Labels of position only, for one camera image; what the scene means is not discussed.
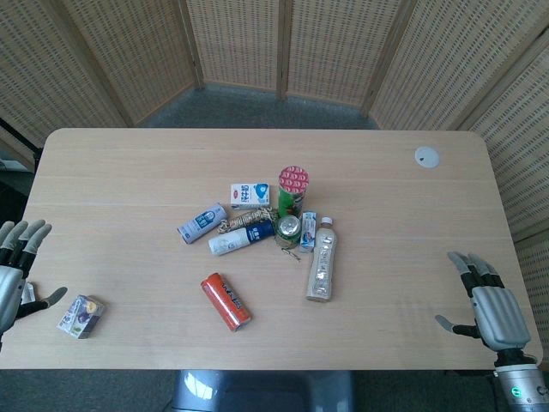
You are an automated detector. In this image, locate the beige milk tea bottle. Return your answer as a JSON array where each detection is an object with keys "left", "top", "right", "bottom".
[{"left": 305, "top": 216, "right": 336, "bottom": 305}]

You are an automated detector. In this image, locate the white navy drink bottle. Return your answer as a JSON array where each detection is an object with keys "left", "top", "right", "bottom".
[{"left": 208, "top": 219, "right": 276, "bottom": 258}]

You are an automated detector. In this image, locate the orange red can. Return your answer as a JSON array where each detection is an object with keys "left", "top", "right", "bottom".
[{"left": 201, "top": 272, "right": 253, "bottom": 333}]

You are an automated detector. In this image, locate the woven folding screen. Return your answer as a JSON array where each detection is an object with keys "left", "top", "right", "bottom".
[{"left": 0, "top": 0, "right": 549, "bottom": 327}]

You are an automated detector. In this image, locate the black tripod stand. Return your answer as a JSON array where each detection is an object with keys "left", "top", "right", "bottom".
[{"left": 0, "top": 118, "right": 43, "bottom": 167}]

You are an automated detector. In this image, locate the green can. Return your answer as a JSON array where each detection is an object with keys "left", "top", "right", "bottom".
[{"left": 274, "top": 215, "right": 304, "bottom": 251}]

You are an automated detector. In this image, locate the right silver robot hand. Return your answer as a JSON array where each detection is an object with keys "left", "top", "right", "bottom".
[{"left": 434, "top": 251, "right": 538, "bottom": 367}]

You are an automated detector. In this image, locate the white round cable grommet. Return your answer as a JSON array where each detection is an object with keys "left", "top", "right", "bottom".
[{"left": 413, "top": 146, "right": 441, "bottom": 169}]

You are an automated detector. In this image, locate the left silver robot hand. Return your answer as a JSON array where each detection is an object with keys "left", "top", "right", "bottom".
[{"left": 0, "top": 219, "right": 69, "bottom": 336}]

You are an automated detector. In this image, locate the green chips tube red lid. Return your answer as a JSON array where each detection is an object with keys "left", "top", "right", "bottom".
[{"left": 277, "top": 165, "right": 311, "bottom": 219}]

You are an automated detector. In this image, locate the white blue milk carton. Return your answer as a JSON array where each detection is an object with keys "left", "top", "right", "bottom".
[{"left": 230, "top": 182, "right": 272, "bottom": 209}]

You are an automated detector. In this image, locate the small white blue carton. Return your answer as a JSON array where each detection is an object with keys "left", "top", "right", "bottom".
[{"left": 298, "top": 210, "right": 319, "bottom": 253}]

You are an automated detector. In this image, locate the purple juice carton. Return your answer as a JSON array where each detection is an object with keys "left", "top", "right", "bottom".
[{"left": 56, "top": 294, "right": 106, "bottom": 340}]

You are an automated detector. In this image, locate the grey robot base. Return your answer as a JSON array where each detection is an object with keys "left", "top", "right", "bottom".
[{"left": 171, "top": 369, "right": 357, "bottom": 412}]

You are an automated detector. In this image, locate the pale purple drink can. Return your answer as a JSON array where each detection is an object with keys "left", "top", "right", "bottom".
[{"left": 177, "top": 203, "right": 227, "bottom": 245}]

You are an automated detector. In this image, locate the braided snack packet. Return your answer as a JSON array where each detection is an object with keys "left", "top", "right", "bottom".
[{"left": 217, "top": 206, "right": 280, "bottom": 235}]

